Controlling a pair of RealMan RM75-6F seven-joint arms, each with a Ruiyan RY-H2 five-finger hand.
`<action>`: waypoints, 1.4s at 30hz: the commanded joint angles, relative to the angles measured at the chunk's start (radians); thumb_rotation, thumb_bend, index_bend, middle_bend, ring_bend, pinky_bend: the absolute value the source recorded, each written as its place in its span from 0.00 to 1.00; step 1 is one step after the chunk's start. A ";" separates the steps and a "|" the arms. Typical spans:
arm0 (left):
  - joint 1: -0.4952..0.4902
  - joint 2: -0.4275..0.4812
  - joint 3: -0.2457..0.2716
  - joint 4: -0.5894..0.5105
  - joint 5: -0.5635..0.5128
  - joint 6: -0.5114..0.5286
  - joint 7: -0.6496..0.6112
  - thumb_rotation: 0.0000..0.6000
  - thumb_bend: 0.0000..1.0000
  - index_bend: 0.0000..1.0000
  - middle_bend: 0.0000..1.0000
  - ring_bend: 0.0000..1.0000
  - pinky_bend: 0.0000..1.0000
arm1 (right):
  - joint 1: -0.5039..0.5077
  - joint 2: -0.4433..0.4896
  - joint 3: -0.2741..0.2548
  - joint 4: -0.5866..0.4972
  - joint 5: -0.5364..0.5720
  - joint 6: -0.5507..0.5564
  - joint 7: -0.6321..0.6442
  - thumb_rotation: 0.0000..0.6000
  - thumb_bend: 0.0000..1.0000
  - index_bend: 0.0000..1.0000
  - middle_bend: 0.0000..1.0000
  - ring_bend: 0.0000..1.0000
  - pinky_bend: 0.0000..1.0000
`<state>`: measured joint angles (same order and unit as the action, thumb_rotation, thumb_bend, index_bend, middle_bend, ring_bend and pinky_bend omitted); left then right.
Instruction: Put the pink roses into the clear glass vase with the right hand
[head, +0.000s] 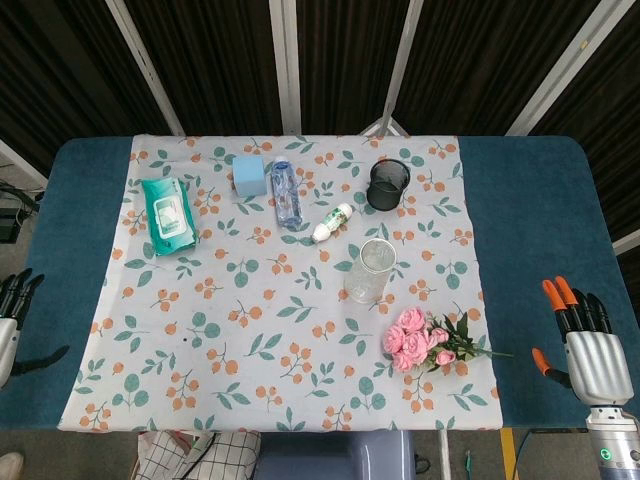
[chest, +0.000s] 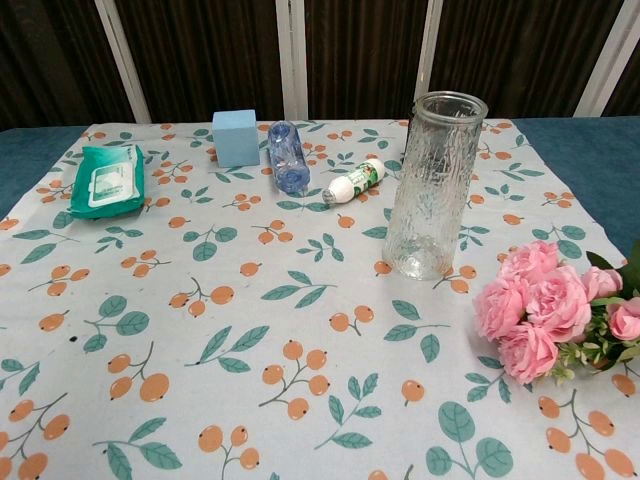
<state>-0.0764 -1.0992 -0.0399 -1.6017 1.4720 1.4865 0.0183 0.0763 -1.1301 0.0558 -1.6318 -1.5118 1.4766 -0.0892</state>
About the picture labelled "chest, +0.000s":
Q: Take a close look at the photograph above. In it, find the pink artificial rose bouquet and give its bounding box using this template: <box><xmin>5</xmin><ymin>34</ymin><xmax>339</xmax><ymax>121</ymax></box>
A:
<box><xmin>472</xmin><ymin>239</ymin><xmax>640</xmax><ymax>386</ymax></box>

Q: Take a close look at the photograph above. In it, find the textured clear glass vase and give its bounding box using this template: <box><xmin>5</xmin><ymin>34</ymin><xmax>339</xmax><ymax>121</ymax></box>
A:
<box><xmin>381</xmin><ymin>90</ymin><xmax>489</xmax><ymax>282</ymax></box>

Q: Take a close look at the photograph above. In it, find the small white labelled bottle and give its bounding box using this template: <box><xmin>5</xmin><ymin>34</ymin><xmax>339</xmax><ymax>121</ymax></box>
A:
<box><xmin>321</xmin><ymin>157</ymin><xmax>387</xmax><ymax>206</ymax></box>

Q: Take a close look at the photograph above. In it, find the clear blue plastic bottle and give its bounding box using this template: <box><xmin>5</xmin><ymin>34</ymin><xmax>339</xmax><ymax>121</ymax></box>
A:
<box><xmin>267</xmin><ymin>121</ymin><xmax>311</xmax><ymax>195</ymax></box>

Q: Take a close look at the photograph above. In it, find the floral orange berry tablecloth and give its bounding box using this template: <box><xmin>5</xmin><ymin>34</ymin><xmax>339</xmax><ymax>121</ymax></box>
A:
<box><xmin>0</xmin><ymin>118</ymin><xmax>640</xmax><ymax>480</ymax></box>

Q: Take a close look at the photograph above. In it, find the light blue foam cube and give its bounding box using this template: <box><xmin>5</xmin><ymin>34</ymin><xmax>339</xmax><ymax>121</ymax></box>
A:
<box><xmin>211</xmin><ymin>109</ymin><xmax>261</xmax><ymax>169</ymax></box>

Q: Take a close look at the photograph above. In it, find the green wet wipes pack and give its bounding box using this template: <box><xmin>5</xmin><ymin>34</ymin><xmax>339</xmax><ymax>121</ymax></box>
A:
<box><xmin>68</xmin><ymin>144</ymin><xmax>147</xmax><ymax>220</ymax></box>

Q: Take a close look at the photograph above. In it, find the white partition frame post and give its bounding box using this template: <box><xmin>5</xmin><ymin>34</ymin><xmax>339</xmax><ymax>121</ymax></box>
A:
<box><xmin>572</xmin><ymin>0</ymin><xmax>640</xmax><ymax>118</ymax></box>
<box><xmin>275</xmin><ymin>0</ymin><xmax>309</xmax><ymax>122</ymax></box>
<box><xmin>415</xmin><ymin>0</ymin><xmax>445</xmax><ymax>102</ymax></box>
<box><xmin>93</xmin><ymin>0</ymin><xmax>153</xmax><ymax>125</ymax></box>

